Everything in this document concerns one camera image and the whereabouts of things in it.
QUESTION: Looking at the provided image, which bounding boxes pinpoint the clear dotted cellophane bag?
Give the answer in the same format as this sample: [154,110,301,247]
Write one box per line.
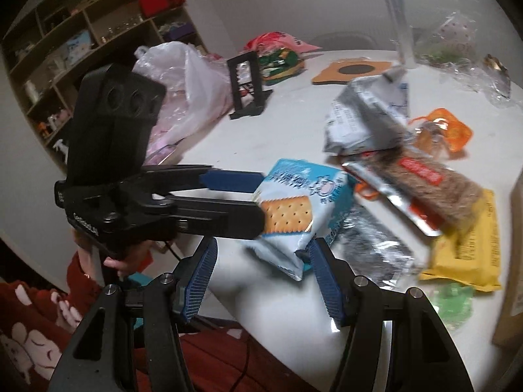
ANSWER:
[415,11,477,66]

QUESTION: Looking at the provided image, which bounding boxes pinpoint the gold foil wrapper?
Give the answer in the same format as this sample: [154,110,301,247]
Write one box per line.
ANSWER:
[481,53,513,99]

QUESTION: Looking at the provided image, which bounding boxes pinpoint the orange chicken snack pouch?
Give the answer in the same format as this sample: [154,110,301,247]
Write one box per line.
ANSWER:
[408,108,473,160]

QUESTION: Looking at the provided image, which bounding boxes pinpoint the blue cracker snack pack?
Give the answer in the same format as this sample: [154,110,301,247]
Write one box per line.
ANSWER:
[243,158,356,281]

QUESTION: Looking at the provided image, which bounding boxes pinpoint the pink snack bag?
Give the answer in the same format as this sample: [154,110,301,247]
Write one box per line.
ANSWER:
[244,31,321,55]

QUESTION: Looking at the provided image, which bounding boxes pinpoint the cardboard box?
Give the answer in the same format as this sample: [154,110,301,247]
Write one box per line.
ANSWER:
[493,173,523,350]

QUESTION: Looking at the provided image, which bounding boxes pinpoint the black phone stand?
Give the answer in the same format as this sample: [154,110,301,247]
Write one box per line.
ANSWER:
[227,51,272,120]

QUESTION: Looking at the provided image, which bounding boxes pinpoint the green candy bag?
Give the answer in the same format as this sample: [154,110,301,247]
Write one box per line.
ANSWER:
[259,48,305,86]

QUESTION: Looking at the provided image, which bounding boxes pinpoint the person left hand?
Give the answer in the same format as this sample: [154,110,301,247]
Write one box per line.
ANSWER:
[72,229,153,280]

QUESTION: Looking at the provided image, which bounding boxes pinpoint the orange toast-shaped coaster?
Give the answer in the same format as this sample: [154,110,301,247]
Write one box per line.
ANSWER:
[311,58,393,85]

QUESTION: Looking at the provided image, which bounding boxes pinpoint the crumpled clear plastic wrap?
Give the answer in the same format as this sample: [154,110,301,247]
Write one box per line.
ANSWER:
[444,58,514,107]

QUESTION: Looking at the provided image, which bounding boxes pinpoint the wooden shelf unit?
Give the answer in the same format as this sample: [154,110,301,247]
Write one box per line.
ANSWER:
[2,0,207,169]

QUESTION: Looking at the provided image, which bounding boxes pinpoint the white crumpled snack bag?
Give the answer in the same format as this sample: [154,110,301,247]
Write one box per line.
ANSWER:
[323,66,410,156]

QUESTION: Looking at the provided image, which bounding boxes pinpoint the brown cereal bar pack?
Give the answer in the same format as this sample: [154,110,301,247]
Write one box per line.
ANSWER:
[340,146,485,238]

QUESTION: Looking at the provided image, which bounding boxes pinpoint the yellow snack pack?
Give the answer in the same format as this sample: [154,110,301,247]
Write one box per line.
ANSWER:
[418,189,502,293]

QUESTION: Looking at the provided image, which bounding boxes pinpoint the white plastic shopping bag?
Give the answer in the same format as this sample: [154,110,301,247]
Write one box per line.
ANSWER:
[133,41,233,157]

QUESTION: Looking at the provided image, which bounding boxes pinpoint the silver foil snack pack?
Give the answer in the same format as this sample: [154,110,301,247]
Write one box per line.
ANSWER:
[332,204,417,290]

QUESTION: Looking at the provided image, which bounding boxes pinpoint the clear plastic film roll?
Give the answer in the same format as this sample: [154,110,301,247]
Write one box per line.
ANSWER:
[385,0,416,69]

